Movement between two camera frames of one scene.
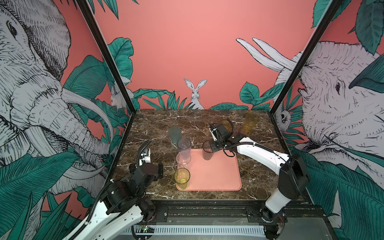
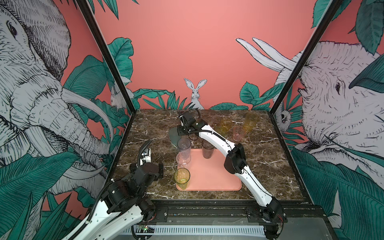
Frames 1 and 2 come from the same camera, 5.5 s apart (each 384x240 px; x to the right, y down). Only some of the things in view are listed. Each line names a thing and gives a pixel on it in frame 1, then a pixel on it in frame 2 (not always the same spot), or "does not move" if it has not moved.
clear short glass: [183, 158] does not move
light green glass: [181, 177] does not move
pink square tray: [221, 173] does not move
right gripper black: [213, 145] → [180, 130]
